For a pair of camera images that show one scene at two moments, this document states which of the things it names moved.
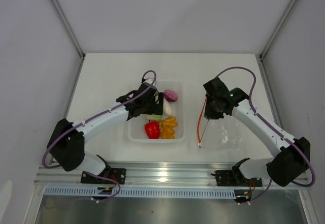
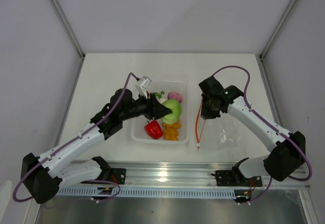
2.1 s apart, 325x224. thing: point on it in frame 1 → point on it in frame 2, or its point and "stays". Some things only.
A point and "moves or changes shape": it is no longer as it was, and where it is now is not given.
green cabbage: (154, 117) moves or changes shape
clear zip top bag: (219, 134) stays
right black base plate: (235, 178) stays
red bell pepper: (152, 129) stays
